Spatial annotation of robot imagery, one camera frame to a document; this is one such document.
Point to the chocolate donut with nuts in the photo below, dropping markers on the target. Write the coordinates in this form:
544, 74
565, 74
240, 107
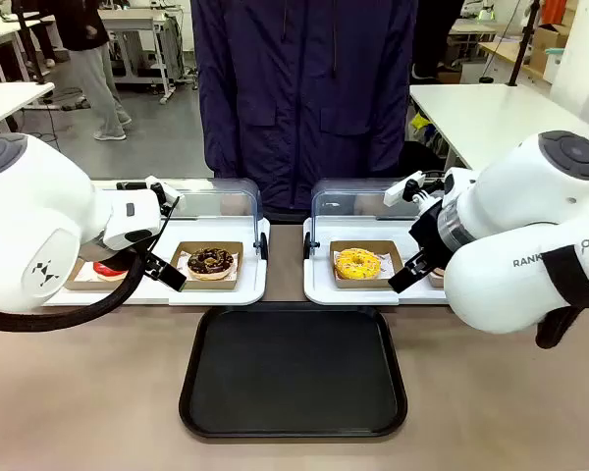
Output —
211, 262

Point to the yellow sprinkled donut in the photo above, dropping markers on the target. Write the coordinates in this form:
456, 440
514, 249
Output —
357, 264

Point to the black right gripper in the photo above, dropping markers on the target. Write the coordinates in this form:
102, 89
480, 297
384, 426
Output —
427, 230

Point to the black tripod pole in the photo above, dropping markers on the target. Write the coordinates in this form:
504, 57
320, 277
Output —
522, 39

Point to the large white table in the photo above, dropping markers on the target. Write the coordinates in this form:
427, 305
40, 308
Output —
486, 118

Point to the white wrist camera with mount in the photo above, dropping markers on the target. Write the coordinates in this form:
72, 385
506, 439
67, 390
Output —
164, 193
402, 189

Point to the black serving tray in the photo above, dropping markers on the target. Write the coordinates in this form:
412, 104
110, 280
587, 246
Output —
293, 368

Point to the white desk with metal legs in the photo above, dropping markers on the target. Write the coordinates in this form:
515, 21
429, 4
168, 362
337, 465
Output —
137, 24

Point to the brown cardboard donut tray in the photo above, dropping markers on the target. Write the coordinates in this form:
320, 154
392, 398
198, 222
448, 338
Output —
363, 283
78, 283
436, 280
203, 284

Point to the clear display case lid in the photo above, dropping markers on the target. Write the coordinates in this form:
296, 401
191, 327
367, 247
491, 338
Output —
226, 196
343, 196

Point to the white display case base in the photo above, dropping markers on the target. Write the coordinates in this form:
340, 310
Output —
216, 297
319, 289

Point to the black stand pole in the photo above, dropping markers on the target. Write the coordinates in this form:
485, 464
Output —
29, 44

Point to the cardboard box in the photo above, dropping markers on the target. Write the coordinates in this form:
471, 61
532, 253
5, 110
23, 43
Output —
547, 44

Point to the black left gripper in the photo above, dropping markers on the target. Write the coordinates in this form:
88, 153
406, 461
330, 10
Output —
98, 251

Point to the wooden top table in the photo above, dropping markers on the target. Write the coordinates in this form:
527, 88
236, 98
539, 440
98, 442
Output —
510, 56

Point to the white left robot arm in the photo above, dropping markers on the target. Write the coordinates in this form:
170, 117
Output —
34, 216

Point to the red glazed donut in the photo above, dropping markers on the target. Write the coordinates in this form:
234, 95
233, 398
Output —
109, 271

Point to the person in navy jacket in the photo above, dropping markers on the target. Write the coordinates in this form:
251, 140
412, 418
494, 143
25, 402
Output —
304, 98

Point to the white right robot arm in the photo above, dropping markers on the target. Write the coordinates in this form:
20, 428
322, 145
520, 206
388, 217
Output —
520, 230

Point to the person with white shoes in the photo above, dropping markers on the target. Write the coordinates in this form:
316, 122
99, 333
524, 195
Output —
44, 39

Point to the person in dark trousers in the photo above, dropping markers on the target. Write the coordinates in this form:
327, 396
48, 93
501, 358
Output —
437, 34

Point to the person in grey trousers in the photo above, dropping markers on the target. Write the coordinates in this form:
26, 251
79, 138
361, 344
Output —
98, 68

